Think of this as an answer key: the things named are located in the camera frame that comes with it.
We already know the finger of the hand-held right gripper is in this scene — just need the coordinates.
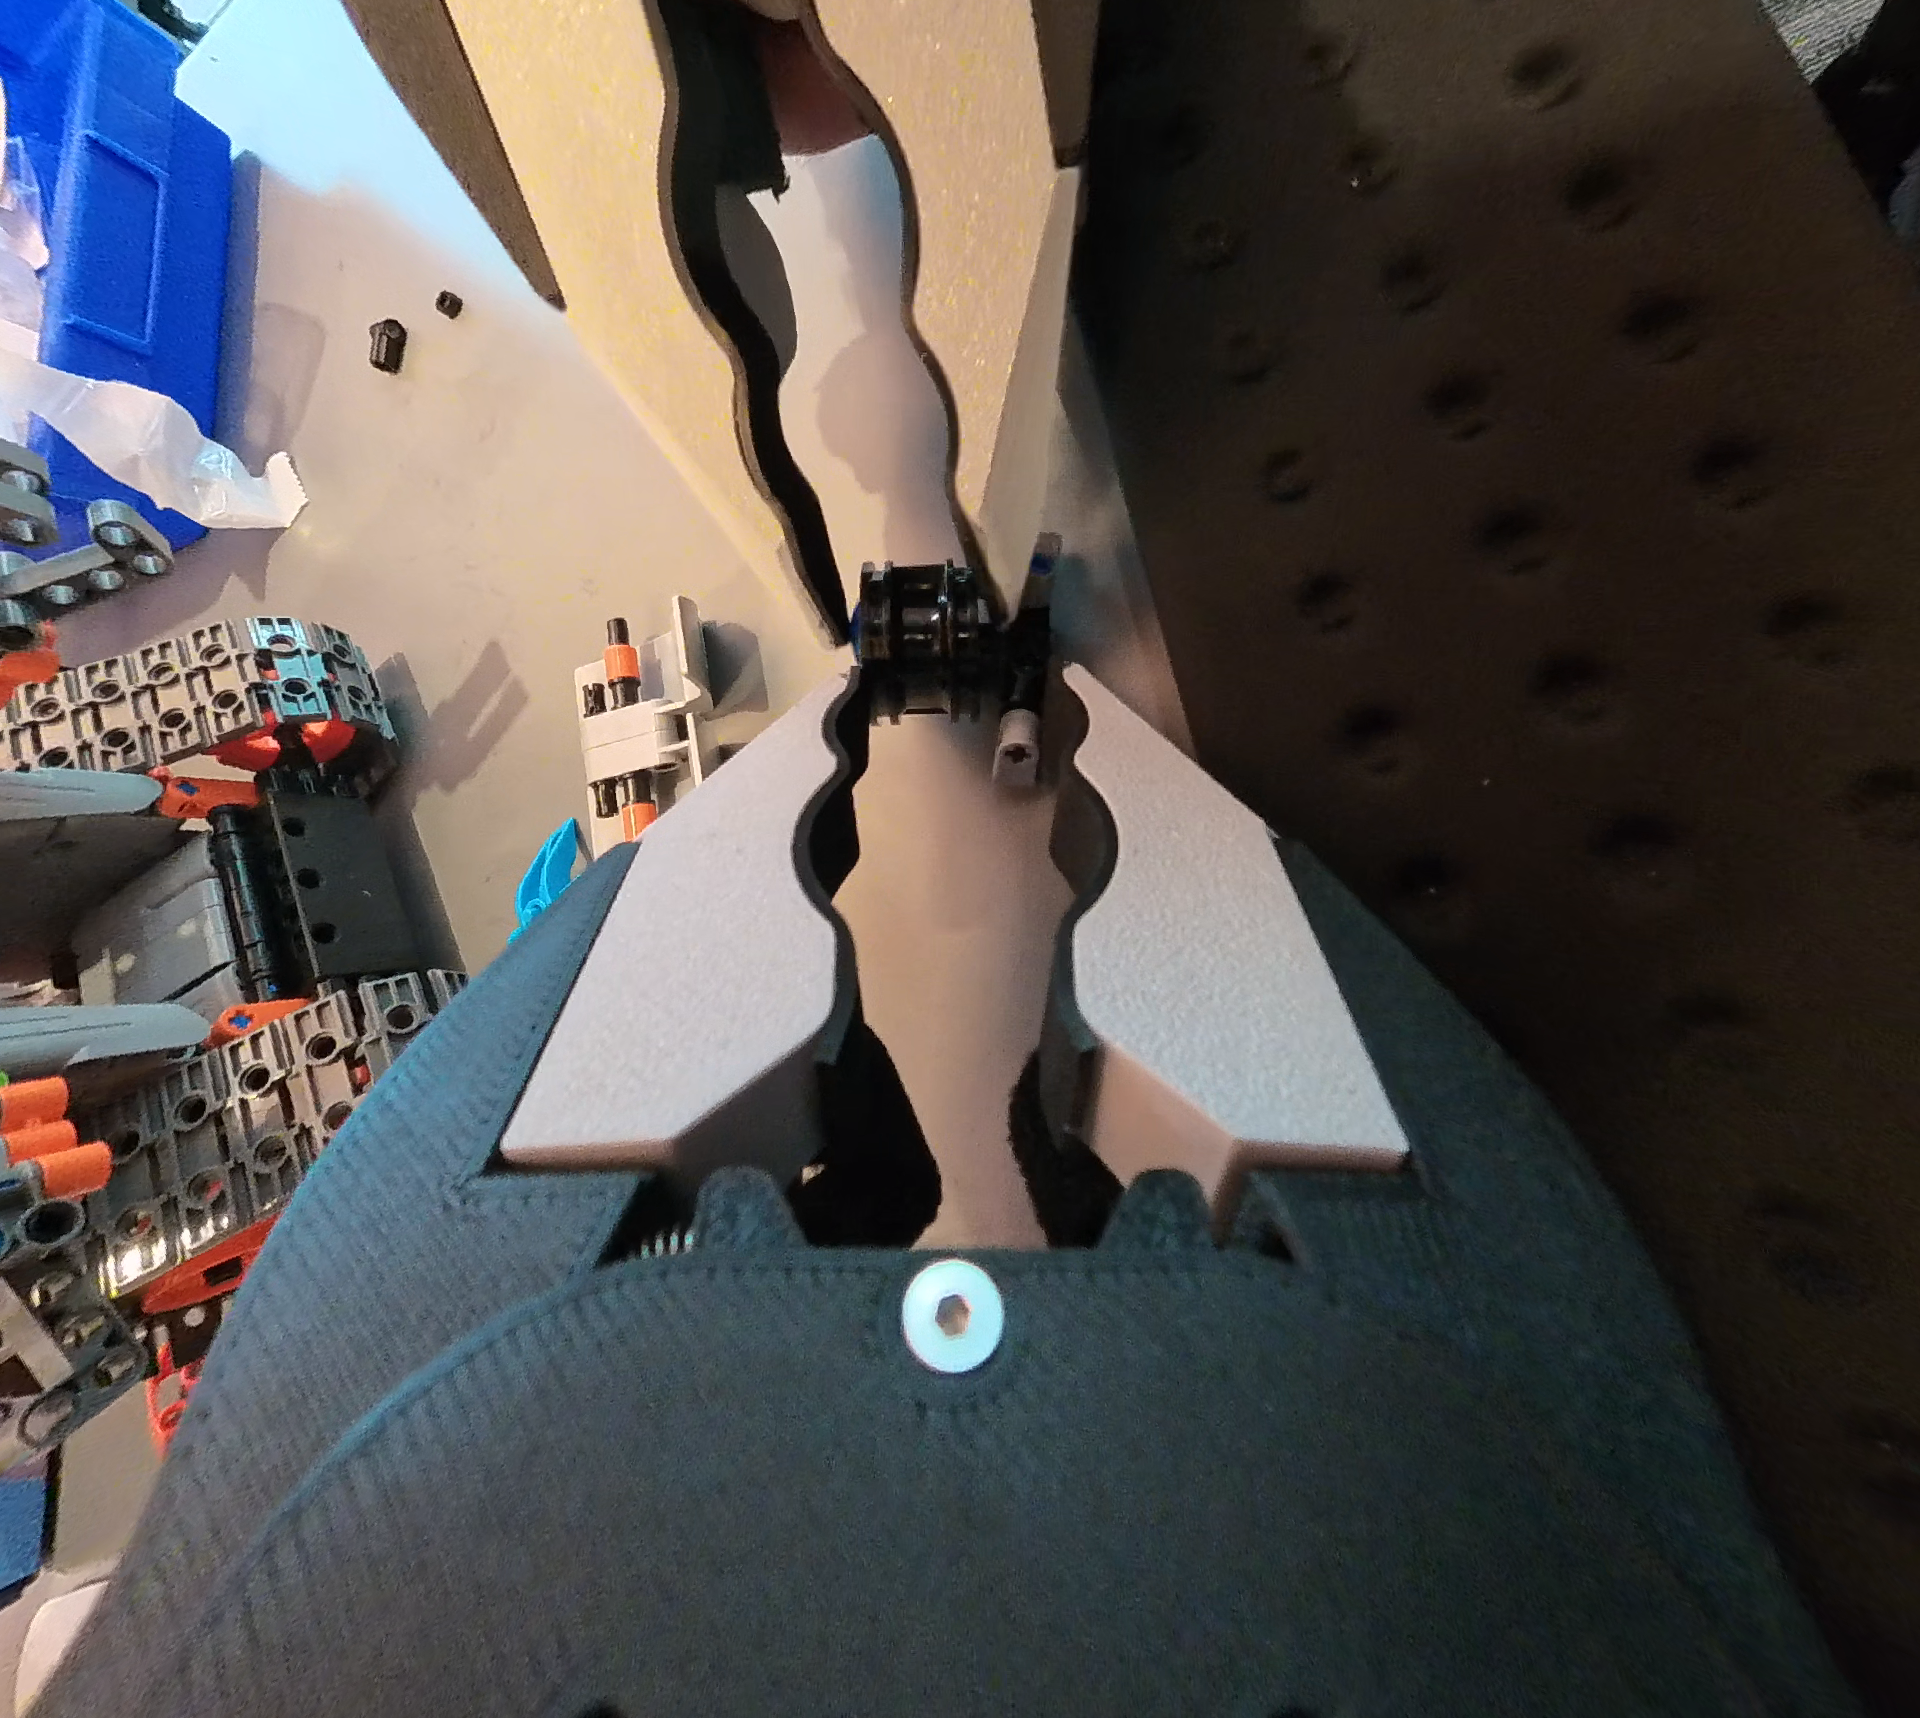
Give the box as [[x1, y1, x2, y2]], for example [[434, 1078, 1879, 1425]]
[[781, 0, 1086, 572], [417, 0, 850, 647]]

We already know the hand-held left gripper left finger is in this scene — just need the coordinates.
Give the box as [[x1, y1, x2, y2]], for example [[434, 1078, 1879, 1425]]
[[502, 673, 872, 1178]]

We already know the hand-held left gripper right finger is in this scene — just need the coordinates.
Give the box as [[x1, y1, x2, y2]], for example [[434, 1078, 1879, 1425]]
[[1051, 664, 1413, 1180]]

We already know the black angled connector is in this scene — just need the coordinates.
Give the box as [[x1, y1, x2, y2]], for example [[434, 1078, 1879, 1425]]
[[990, 608, 1063, 709]]

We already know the black toy wheel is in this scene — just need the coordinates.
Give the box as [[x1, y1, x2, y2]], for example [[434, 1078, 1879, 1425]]
[[855, 560, 996, 718]]

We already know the blue plastic tool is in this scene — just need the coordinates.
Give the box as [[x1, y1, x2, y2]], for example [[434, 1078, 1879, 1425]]
[[517, 818, 591, 935]]

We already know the white block with orange pins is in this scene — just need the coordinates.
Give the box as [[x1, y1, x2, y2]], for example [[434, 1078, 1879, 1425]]
[[577, 595, 720, 849]]

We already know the blue storage bin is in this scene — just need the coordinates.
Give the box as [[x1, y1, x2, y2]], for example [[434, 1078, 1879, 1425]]
[[0, 0, 242, 549]]

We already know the tracked toy robot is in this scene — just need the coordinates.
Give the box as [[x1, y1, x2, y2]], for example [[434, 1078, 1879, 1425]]
[[0, 434, 470, 1468]]

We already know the black perforated panel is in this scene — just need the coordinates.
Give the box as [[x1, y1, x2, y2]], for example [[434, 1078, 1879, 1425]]
[[1072, 0, 1920, 1718]]

